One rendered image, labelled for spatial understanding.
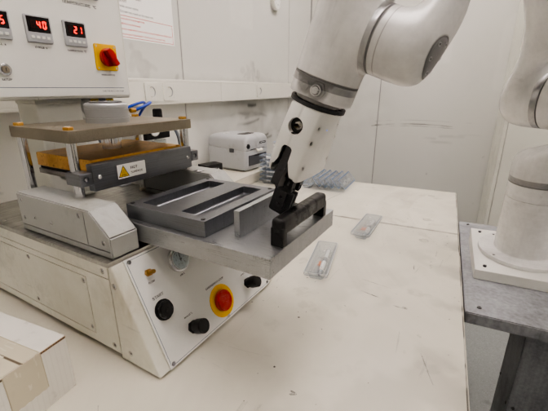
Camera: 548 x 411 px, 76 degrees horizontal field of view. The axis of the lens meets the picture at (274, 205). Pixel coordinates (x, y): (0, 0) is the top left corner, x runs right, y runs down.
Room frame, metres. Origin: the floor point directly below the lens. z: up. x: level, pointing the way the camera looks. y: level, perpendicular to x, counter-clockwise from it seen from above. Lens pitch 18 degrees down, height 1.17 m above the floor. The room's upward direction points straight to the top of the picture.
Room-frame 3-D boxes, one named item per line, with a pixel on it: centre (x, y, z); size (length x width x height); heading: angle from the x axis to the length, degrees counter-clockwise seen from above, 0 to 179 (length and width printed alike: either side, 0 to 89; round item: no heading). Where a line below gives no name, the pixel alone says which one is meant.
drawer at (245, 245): (0.56, 0.08, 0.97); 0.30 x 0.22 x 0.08; 60
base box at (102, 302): (0.71, 0.31, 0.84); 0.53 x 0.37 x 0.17; 60
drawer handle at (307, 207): (0.49, -0.04, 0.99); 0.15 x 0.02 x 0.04; 150
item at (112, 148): (0.71, 0.32, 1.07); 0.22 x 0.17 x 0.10; 150
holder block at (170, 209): (0.58, 0.12, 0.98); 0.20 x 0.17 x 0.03; 150
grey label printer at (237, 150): (1.76, 0.18, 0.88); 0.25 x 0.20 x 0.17; 58
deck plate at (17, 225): (0.72, 0.35, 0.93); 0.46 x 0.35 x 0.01; 60
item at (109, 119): (0.74, 0.34, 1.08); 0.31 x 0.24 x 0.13; 150
